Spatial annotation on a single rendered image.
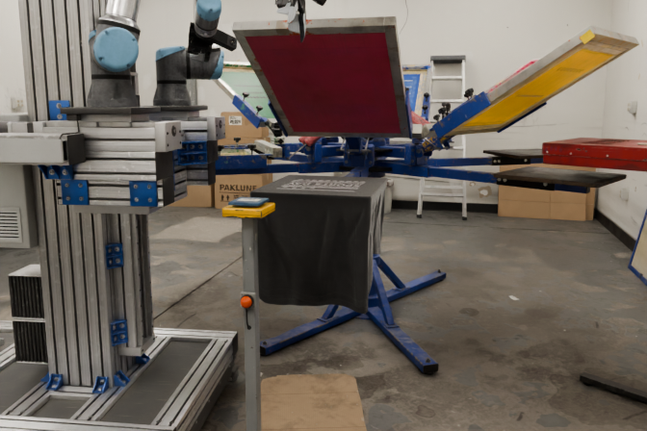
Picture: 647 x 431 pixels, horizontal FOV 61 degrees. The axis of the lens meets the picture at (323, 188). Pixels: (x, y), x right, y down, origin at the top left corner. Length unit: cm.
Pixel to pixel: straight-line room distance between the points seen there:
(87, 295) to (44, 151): 64
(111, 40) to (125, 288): 94
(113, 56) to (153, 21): 591
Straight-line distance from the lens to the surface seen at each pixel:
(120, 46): 170
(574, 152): 246
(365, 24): 196
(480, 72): 652
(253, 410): 199
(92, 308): 222
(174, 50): 230
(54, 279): 226
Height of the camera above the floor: 128
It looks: 9 degrees down
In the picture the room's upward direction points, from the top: straight up
